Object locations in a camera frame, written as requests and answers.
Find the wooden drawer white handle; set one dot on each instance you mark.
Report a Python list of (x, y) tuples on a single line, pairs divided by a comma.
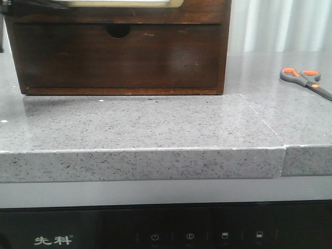
[(189, 12)]

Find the black appliance control panel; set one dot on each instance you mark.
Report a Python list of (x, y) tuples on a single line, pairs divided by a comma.
[(278, 224)]

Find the grey orange handled scissors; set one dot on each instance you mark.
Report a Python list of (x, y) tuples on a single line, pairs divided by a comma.
[(308, 79)]

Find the lower dark wooden drawer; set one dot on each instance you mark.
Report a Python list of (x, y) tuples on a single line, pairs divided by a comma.
[(118, 55)]

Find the dark brown wooden drawer cabinet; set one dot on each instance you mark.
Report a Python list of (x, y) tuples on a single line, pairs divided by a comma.
[(218, 89)]

